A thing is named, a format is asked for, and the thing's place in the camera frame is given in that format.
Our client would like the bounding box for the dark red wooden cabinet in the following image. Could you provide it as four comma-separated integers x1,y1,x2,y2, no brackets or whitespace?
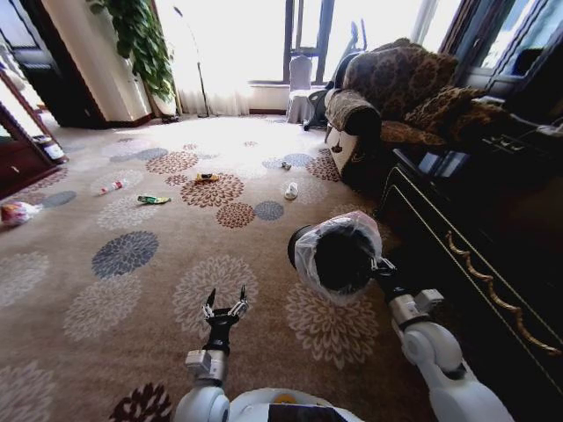
0,69,63,200

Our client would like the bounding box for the red and white plastic bag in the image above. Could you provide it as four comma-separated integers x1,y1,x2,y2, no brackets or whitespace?
0,200,44,228

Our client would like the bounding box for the white sheer curtain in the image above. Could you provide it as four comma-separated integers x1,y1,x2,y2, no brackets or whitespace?
174,85,252,118

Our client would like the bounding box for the dark cabinet with gold trim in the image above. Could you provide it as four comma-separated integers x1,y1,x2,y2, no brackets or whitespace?
377,125,563,422

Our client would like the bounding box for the brown patterned armchair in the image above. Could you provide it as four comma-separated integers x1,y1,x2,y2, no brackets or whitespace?
324,38,514,188

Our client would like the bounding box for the white robot front shell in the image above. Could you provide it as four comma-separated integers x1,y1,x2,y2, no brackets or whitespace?
227,386,367,422

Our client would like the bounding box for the clear plastic bottle red label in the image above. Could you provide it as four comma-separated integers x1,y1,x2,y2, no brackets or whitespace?
98,178,129,196

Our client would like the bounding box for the brown patterned cushion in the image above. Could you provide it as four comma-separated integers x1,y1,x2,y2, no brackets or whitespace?
403,85,490,134

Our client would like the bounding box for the black exercise machine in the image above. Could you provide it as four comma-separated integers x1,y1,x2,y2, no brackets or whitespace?
302,18,371,132

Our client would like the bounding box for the arched floor lamp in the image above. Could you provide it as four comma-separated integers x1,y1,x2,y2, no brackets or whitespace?
172,4,213,120

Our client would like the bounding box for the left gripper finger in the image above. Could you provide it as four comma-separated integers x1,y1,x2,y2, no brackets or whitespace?
230,284,250,317
201,287,218,321

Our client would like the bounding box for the white covered chair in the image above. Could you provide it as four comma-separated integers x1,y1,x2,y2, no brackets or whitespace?
284,55,329,126

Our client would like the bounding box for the black bin with plastic liner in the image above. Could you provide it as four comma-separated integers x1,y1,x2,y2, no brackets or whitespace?
287,210,384,305

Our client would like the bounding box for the green leafy plant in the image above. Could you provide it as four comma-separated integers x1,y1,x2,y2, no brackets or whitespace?
86,0,178,103

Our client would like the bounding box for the dark jar with white label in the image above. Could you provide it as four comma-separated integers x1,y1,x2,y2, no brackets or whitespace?
40,135,68,165

